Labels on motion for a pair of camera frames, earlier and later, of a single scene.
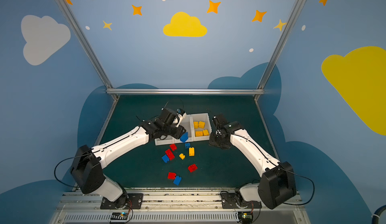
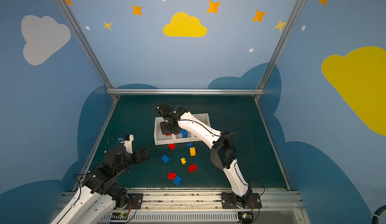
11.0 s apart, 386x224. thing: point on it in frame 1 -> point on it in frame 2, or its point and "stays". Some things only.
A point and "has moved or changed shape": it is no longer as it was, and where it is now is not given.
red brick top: x=173 y=146 stays
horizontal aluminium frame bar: x=185 y=91 stays
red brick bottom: x=172 y=176 stays
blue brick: x=165 y=158 stays
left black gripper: x=175 y=130 -> x=136 y=155
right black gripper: x=217 y=139 -> x=167 y=126
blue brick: x=184 y=137 has moved or changed shape
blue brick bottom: x=177 y=180 stays
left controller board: x=119 y=217 stays
